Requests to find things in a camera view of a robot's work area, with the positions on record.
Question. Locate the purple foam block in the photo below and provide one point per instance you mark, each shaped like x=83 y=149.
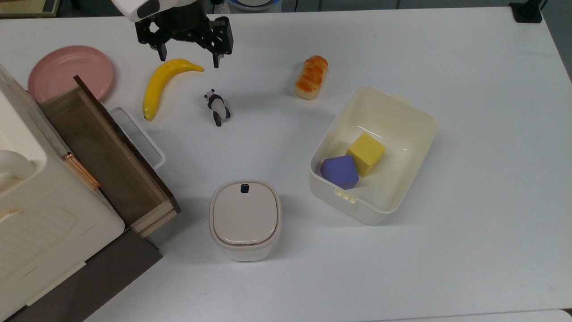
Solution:
x=339 y=172

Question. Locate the cream plastic box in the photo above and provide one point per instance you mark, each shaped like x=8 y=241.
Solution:
x=402 y=129

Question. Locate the cream lidded trash bin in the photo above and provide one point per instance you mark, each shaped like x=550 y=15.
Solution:
x=245 y=219

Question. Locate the yellow toy banana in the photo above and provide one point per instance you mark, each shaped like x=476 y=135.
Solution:
x=158 y=85

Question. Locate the yellow framed board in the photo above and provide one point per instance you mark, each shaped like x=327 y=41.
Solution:
x=27 y=6

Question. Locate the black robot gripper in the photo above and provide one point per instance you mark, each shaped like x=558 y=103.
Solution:
x=181 y=24

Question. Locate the yellow foam cube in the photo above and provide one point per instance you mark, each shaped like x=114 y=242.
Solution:
x=366 y=153

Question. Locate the blue and white round object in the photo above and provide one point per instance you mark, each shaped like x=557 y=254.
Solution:
x=252 y=4

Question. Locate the pink plate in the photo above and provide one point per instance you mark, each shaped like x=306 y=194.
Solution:
x=67 y=71

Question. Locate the black table clamp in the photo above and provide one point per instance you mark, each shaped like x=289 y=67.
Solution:
x=527 y=11

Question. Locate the white toy faucet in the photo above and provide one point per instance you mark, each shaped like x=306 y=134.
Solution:
x=13 y=165

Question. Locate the brown wooden drawer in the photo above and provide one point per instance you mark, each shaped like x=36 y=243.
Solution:
x=107 y=152

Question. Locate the cream toy kitchen cabinet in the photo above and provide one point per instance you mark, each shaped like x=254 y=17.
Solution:
x=40 y=214

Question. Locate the small panda figurine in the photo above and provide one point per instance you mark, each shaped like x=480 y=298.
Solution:
x=217 y=107

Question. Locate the toy bread loaf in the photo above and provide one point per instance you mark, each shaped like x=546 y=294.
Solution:
x=311 y=78

